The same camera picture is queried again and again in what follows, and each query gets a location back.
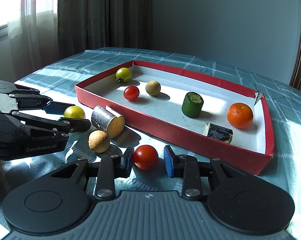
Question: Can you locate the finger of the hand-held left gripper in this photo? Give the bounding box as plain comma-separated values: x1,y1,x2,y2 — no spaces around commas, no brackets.
9,84,76,116
12,110,91,141

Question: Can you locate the sheer white curtain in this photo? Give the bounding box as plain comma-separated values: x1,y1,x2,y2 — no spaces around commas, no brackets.
5,0,59,80

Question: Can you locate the large green tomato with stem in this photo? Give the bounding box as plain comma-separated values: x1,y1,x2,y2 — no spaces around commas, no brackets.
115,67,132,83

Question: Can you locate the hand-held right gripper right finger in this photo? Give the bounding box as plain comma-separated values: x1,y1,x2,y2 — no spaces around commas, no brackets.
164,145,260,202

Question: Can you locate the small green tomato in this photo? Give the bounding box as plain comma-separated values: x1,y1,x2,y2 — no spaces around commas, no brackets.
64,106,86,120

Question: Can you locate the orange mandarin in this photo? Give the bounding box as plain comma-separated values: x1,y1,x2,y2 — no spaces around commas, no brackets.
227,102,254,130

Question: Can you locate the green cucumber piece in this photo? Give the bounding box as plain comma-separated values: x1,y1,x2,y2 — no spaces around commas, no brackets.
182,92,204,118

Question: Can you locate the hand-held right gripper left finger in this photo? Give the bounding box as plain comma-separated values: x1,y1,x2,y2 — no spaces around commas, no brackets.
44,146,135,201

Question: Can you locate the dark grey curtain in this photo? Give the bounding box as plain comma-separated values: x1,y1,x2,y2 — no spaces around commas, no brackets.
57,0,153,61

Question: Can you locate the red cherry tomato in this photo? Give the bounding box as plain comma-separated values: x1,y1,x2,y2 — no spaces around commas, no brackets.
123,85,140,102
133,145,159,171

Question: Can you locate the red cardboard box lid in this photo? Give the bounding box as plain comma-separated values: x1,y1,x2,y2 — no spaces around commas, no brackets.
75,59,275,176

